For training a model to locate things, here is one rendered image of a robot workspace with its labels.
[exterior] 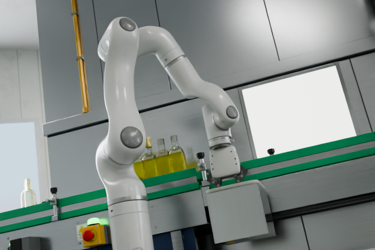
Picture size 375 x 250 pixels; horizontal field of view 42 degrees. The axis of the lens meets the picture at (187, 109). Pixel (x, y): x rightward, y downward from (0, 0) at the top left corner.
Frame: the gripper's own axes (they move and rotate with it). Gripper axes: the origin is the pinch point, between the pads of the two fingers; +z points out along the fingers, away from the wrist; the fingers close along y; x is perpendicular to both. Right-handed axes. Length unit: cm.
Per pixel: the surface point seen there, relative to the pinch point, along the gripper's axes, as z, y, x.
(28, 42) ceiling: -229, 207, -241
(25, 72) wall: -202, 219, -251
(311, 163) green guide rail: -6.7, -28.8, -17.7
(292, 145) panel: -18.4, -23.6, -34.3
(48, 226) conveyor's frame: -3, 72, -8
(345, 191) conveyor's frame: 5.7, -37.4, -15.8
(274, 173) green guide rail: -6.0, -14.8, -17.9
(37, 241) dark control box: 2, 76, -5
